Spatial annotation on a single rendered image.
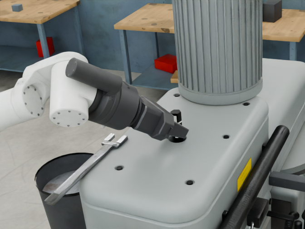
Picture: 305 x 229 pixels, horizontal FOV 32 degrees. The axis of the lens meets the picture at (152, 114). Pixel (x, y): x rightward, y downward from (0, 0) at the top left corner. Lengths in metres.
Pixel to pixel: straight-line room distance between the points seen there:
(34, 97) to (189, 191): 0.32
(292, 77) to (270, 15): 3.29
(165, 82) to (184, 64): 4.22
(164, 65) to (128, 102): 4.71
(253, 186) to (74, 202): 2.26
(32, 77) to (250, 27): 0.48
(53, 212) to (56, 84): 2.50
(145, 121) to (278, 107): 0.60
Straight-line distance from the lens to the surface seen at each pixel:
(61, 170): 3.63
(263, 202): 1.23
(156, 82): 5.44
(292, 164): 1.59
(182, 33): 1.17
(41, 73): 0.96
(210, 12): 1.12
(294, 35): 4.62
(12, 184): 4.61
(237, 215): 1.00
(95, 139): 5.00
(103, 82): 0.89
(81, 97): 0.89
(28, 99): 0.96
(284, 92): 1.56
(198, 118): 1.14
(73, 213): 3.30
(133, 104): 0.95
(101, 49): 6.48
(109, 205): 0.95
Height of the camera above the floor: 2.43
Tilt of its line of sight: 27 degrees down
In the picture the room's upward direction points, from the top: 6 degrees counter-clockwise
